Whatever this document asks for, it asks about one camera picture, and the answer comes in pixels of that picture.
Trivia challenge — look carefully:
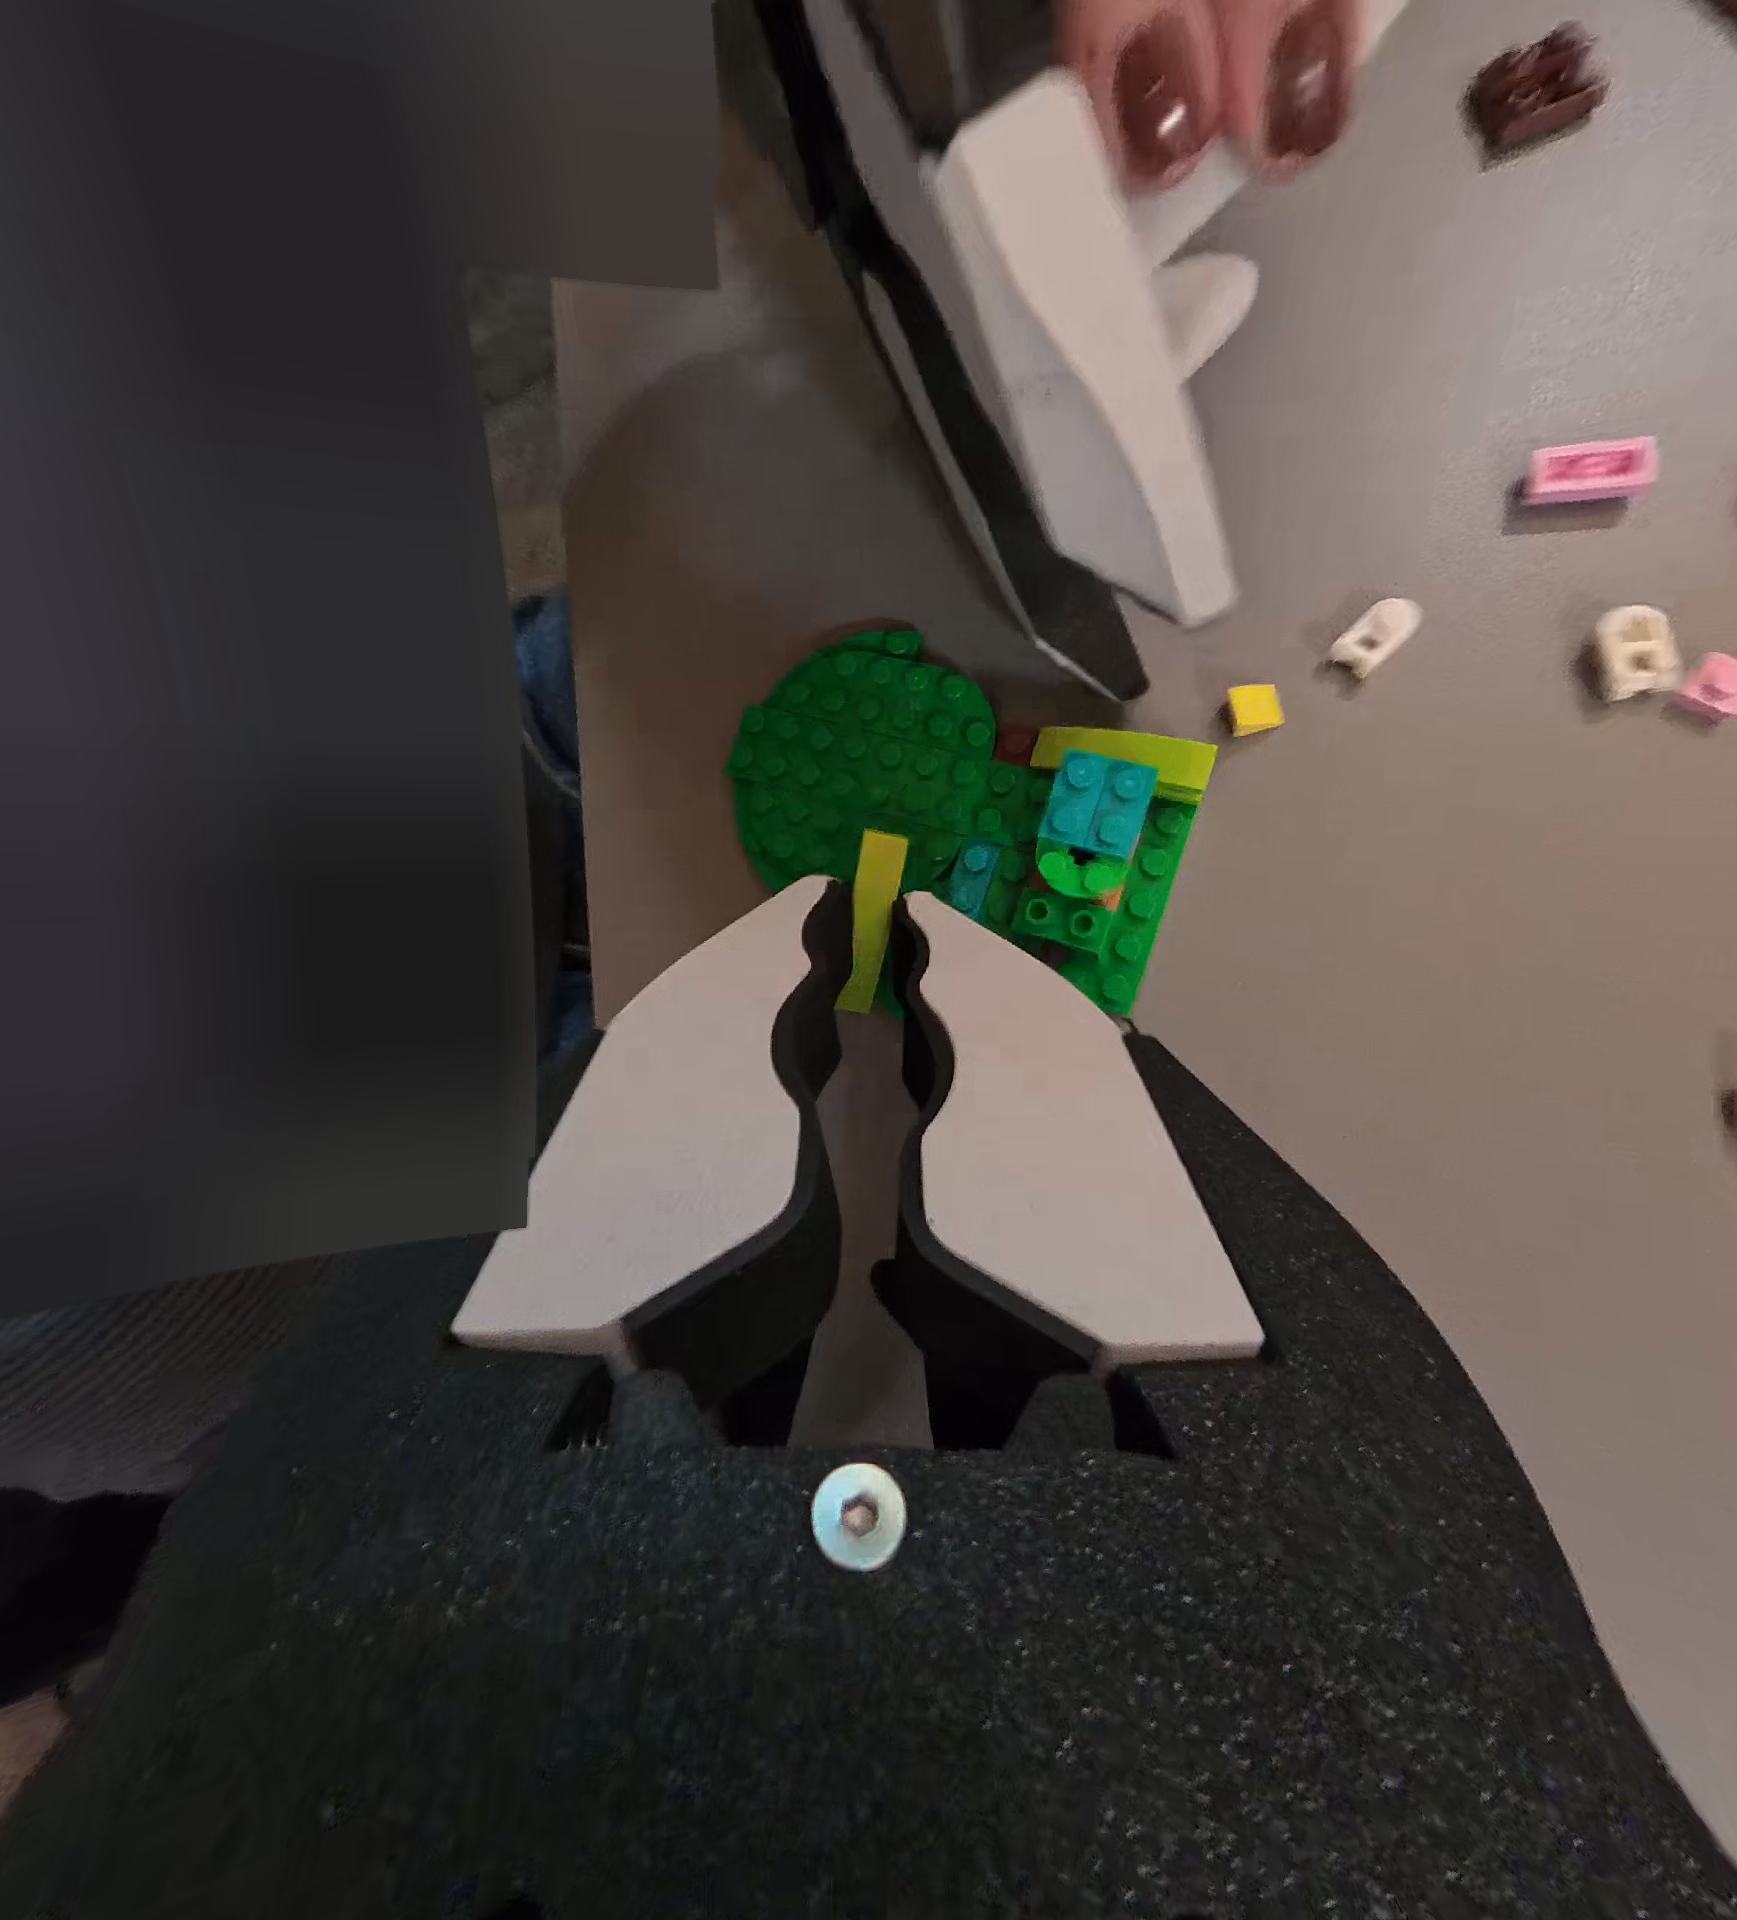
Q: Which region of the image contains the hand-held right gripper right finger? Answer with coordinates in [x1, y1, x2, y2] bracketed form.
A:
[894, 887, 1268, 1374]

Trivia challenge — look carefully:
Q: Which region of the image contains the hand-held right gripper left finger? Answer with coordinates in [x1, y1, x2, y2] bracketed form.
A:
[451, 876, 843, 1369]

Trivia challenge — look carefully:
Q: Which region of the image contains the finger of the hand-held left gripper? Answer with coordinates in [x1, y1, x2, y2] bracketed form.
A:
[852, 262, 1155, 708]
[928, 66, 1246, 628]

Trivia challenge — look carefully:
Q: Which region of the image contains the lime green lego plate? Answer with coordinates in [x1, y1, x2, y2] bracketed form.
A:
[834, 827, 910, 1016]

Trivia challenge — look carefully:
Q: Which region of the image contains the green lego build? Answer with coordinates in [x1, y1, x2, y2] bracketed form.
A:
[725, 626, 1219, 1022]

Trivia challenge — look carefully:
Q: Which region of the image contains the white rounded lego plate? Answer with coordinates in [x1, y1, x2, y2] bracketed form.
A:
[1325, 595, 1426, 681]
[1581, 601, 1685, 703]

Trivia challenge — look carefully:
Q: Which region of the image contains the dark brown lego plate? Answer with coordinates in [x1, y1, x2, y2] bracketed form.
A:
[1465, 25, 1616, 151]

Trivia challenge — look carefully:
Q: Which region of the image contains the person's left hand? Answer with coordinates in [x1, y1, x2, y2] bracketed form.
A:
[1055, 0, 1375, 190]

